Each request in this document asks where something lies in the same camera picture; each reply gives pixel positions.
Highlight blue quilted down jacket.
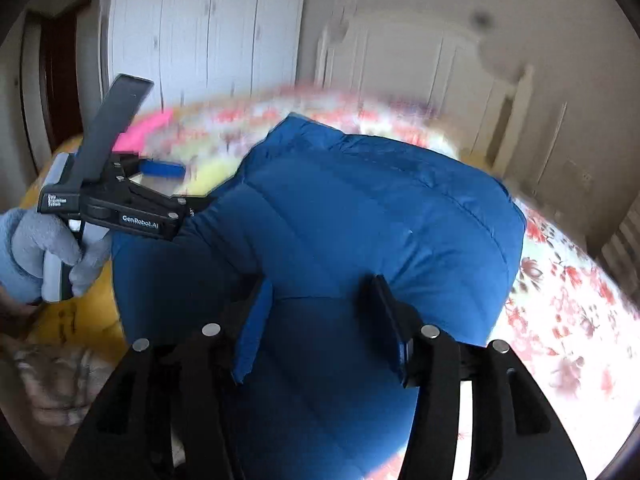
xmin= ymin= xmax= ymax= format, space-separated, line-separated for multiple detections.
xmin=113 ymin=116 xmax=526 ymax=479

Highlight grey gloved left hand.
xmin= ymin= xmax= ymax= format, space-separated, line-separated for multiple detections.
xmin=1 ymin=208 xmax=112 ymax=304

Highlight floral bed sheet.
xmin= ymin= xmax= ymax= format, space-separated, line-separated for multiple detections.
xmin=131 ymin=88 xmax=639 ymax=471

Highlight white wardrobe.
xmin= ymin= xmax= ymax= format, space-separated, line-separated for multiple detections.
xmin=100 ymin=0 xmax=304 ymax=112

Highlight dark wooden door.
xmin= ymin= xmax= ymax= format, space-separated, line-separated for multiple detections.
xmin=20 ymin=0 xmax=92 ymax=166

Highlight white wooden headboard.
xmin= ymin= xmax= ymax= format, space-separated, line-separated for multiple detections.
xmin=314 ymin=12 xmax=535 ymax=177

